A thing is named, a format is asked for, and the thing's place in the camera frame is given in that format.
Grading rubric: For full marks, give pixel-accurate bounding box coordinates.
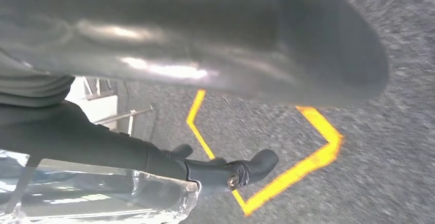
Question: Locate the stainless steel table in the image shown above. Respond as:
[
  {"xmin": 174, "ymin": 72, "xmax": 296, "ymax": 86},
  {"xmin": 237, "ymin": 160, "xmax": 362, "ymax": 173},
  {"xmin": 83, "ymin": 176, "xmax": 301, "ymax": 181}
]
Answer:
[{"xmin": 80, "ymin": 77, "xmax": 154, "ymax": 136}]

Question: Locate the yellow floor tape square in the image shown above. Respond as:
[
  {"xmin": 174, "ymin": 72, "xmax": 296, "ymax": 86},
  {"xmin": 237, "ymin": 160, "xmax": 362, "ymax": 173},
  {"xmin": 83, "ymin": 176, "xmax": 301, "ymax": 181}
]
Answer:
[{"xmin": 186, "ymin": 89, "xmax": 344, "ymax": 217}]

